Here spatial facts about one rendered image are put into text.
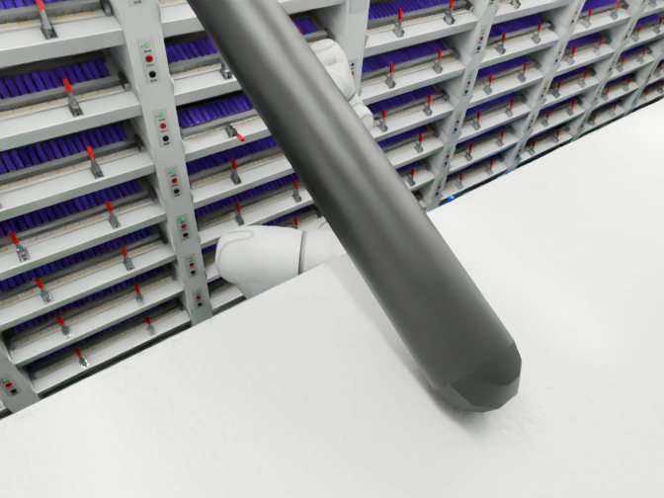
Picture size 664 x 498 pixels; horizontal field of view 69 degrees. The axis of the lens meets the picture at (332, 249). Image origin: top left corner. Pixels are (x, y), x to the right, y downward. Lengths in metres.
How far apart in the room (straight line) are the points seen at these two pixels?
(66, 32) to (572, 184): 1.27
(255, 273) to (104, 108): 0.66
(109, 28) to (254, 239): 0.65
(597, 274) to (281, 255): 0.88
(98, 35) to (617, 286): 1.30
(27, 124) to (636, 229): 1.38
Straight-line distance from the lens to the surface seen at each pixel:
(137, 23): 1.40
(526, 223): 0.20
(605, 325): 0.18
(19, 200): 1.56
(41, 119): 1.46
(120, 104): 1.48
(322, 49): 1.36
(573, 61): 3.16
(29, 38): 1.38
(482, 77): 2.64
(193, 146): 1.62
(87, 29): 1.39
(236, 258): 1.05
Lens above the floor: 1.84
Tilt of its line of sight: 45 degrees down
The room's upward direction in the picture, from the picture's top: 6 degrees clockwise
